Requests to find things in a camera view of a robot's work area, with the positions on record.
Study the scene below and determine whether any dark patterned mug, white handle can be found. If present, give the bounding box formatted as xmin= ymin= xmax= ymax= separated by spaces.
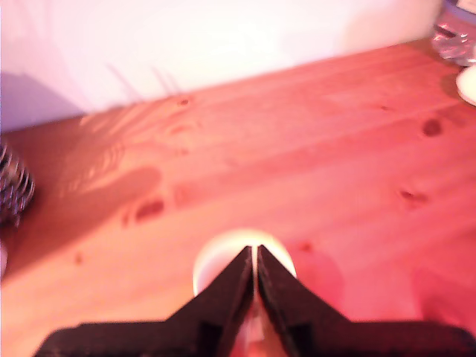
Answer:
xmin=192 ymin=228 xmax=298 ymax=343

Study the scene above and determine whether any wire basket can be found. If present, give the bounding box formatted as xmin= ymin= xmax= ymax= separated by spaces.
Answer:
xmin=0 ymin=142 xmax=36 ymax=228

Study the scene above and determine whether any small white round camera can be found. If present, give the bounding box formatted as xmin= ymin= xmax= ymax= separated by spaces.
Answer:
xmin=454 ymin=65 xmax=476 ymax=106

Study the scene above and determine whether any large clear water bottle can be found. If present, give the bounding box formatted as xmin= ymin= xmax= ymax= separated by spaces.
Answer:
xmin=430 ymin=0 xmax=476 ymax=68

